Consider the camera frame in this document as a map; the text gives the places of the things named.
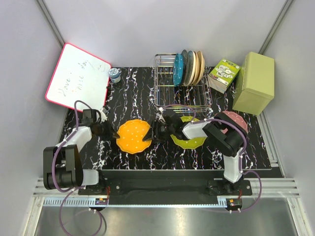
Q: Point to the pink framed whiteboard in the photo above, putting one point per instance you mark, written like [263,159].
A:
[78,75]

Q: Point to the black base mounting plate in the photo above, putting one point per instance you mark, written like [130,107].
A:
[166,187]

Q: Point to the light green metal tin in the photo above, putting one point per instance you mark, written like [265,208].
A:
[255,85]

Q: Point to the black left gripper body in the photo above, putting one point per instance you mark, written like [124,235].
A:
[107,129]

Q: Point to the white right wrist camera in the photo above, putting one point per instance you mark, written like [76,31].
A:
[160,117]

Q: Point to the orange polka dot plate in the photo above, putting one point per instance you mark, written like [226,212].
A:
[131,135]

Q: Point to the dark teal plate in rack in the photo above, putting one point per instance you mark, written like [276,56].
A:
[184,54]

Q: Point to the small blue lidded jar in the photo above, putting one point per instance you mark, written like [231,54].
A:
[114,75]

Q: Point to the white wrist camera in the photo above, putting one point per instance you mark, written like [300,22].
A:
[160,117]
[103,114]

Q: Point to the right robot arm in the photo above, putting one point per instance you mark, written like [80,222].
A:
[227,132]

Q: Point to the green printed paper box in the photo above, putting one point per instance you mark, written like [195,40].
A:
[223,74]

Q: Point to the pink polka dot plate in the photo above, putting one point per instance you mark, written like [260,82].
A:
[233,118]

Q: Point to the beige plate in rack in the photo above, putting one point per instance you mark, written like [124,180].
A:
[199,68]

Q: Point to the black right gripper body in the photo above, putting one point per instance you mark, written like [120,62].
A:
[162,130]

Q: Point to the metal wire dish rack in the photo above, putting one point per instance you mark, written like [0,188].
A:
[186,100]

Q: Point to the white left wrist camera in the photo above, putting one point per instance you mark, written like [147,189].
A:
[103,114]

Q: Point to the cream plate in rack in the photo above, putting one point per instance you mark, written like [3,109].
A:
[195,67]

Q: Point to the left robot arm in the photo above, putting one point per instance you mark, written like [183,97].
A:
[62,167]

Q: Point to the lime green polka dot plate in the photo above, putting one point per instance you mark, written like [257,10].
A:
[191,143]

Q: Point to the teal grey plate in rack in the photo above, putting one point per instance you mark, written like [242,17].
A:
[190,68]

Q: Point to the blue polka dot plate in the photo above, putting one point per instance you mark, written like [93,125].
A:
[178,68]

